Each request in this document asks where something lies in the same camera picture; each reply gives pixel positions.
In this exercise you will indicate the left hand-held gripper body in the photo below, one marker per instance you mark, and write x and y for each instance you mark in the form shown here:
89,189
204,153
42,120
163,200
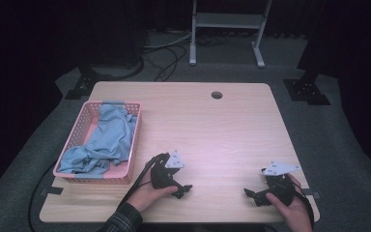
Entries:
161,175

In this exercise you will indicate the pink perforated plastic basket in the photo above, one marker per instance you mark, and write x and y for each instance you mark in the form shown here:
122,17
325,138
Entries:
80,129

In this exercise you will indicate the person's left hand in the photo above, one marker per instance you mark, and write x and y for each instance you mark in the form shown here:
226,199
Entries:
146,195

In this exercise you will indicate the light blue shirt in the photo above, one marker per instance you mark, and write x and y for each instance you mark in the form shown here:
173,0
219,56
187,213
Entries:
109,138

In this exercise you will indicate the black tape strip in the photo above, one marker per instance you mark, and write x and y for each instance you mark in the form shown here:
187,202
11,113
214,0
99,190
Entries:
52,190
312,194

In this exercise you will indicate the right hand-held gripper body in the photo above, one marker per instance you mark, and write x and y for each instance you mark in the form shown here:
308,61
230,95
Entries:
280,187

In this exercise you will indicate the white metal stand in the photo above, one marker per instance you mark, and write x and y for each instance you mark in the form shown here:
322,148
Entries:
227,20

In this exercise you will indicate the black stand base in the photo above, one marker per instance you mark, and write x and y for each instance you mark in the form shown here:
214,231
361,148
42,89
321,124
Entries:
306,92
85,85

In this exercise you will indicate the person's right hand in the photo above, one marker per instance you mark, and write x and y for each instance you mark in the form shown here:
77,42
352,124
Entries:
296,214

